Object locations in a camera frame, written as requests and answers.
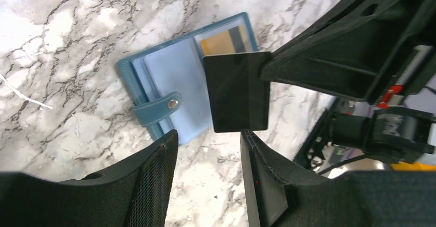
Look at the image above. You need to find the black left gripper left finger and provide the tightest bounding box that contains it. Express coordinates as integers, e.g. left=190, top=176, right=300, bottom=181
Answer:
left=1, top=130, right=178, bottom=226

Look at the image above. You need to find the gold credit card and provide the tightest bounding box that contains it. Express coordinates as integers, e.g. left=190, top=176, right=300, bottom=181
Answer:
left=199, top=25, right=252, bottom=55

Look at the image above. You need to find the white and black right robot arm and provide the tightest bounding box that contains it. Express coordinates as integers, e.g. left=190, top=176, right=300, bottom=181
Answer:
left=261, top=0, right=435, bottom=163

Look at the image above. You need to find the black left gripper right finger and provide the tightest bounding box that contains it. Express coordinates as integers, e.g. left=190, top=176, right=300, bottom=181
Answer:
left=240, top=130, right=435, bottom=226

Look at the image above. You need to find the blue leather card holder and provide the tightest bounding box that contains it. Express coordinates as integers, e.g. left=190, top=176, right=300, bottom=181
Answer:
left=117, top=12, right=258, bottom=144

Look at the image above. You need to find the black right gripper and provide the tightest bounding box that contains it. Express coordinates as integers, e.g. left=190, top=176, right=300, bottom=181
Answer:
left=260, top=0, right=435, bottom=108

